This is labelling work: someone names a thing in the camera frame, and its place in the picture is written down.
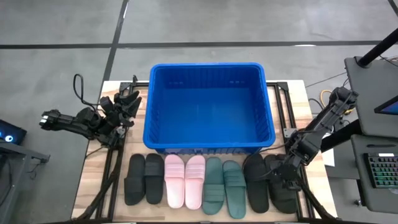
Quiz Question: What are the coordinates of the black monitor blue screen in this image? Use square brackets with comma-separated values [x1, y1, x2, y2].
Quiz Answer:
[374, 95, 398, 116]

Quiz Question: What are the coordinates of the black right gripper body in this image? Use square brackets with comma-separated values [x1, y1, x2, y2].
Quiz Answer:
[269, 152, 307, 184]

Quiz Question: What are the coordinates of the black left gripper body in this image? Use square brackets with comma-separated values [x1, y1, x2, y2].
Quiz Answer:
[108, 98, 134, 128]

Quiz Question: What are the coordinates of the black computer blue light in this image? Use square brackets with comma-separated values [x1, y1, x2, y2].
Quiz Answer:
[0, 119, 27, 146]

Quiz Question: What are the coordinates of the black rubber slide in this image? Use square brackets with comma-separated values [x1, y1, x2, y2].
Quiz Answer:
[264, 154, 299, 215]
[243, 153, 270, 214]
[144, 153, 165, 205]
[124, 154, 146, 206]

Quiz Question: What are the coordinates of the black diagonal pole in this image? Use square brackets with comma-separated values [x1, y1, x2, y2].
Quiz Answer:
[356, 27, 398, 68]

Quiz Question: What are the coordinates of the pink rubber slide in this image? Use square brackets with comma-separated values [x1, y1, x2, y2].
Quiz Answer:
[185, 155, 206, 210]
[164, 154, 186, 209]

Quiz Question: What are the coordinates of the thin grey floor cable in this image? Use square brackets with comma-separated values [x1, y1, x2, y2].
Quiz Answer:
[306, 71, 348, 90]

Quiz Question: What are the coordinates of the green rubber slide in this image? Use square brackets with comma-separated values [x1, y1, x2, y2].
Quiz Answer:
[222, 160, 247, 220]
[202, 157, 225, 216]

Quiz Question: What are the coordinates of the black looped cable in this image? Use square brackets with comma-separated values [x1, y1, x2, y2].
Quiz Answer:
[73, 73, 103, 108]

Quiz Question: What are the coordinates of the white paper sheet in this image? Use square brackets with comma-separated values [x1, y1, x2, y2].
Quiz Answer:
[322, 147, 336, 167]

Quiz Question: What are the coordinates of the blue plastic bin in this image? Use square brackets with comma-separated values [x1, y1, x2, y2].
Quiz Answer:
[142, 62, 277, 156]

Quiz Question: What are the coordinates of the yellow cable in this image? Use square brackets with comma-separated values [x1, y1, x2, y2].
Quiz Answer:
[320, 89, 334, 110]

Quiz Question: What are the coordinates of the backlit black keyboard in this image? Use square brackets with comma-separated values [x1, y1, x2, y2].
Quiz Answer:
[363, 152, 398, 190]

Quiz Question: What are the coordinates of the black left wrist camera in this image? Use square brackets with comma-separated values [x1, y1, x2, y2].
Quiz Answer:
[99, 95, 114, 114]

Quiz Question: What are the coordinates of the black aluminium table frame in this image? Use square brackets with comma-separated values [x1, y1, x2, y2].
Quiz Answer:
[73, 74, 338, 224]

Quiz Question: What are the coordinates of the grey metal stand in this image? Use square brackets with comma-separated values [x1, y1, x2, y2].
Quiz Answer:
[0, 141, 50, 224]

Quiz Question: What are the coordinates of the black support bar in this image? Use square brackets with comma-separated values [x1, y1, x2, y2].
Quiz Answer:
[320, 127, 363, 153]

